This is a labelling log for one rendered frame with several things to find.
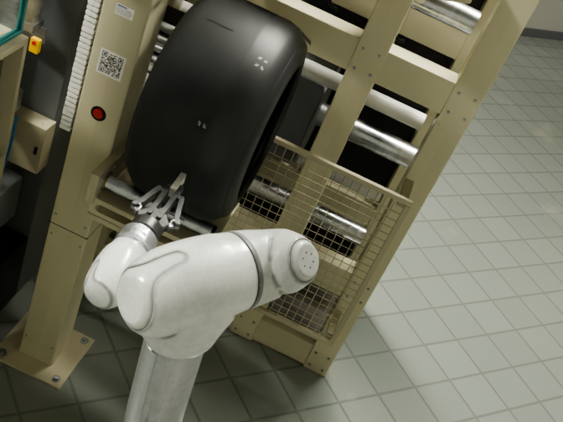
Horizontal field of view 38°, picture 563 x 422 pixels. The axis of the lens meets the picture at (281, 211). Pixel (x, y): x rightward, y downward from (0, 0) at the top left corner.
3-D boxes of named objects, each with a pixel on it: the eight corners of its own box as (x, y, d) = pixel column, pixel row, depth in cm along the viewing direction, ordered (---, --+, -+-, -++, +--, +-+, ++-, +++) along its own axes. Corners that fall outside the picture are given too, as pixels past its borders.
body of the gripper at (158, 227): (161, 233, 188) (178, 208, 195) (127, 217, 188) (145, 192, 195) (154, 254, 193) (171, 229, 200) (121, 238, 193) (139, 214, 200)
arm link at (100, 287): (100, 241, 187) (136, 282, 192) (64, 286, 176) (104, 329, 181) (131, 228, 181) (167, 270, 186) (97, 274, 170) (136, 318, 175)
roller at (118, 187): (103, 187, 238) (98, 187, 233) (110, 172, 237) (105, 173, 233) (212, 239, 236) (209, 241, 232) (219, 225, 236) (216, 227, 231)
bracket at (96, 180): (83, 199, 233) (90, 172, 228) (142, 139, 266) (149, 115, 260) (94, 204, 233) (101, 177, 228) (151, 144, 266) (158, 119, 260)
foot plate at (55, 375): (-11, 356, 286) (-10, 352, 284) (30, 310, 308) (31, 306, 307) (59, 390, 285) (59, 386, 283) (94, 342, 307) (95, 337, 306)
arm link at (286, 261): (260, 220, 148) (198, 234, 139) (327, 213, 133) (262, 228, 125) (274, 292, 148) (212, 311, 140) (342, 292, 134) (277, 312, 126)
